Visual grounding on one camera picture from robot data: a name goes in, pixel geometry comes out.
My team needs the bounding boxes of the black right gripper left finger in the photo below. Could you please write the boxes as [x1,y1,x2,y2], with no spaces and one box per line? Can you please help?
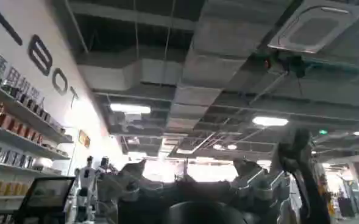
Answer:
[117,159,156,203]

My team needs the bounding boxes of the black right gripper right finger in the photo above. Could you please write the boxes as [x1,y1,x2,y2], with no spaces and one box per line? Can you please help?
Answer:
[230,158,280,208]

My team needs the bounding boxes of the white humanoid robot figure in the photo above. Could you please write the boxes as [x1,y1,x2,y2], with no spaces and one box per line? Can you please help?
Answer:
[74,155,98,223]
[96,155,111,183]

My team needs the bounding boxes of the oval ceiling light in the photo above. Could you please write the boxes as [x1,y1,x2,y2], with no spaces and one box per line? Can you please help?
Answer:
[252,116,290,127]

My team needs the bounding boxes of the rectangular ceiling light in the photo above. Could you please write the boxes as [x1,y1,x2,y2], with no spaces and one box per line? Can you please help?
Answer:
[109,103,152,115]

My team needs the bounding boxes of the black monitor screen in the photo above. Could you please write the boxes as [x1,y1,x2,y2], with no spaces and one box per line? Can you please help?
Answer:
[13,176,76,224]

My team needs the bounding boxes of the ceiling air conditioner cassette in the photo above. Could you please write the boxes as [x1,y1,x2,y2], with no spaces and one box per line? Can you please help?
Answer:
[267,0,359,54]

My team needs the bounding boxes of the orange wall sign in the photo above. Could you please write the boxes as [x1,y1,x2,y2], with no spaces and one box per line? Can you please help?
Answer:
[78,130,91,149]

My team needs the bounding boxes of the grey ventilation duct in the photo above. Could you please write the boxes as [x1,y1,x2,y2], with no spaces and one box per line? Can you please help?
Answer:
[75,0,293,135]

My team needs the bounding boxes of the wall shelf with goods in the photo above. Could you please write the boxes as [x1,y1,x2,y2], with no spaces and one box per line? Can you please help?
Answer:
[0,39,74,224]

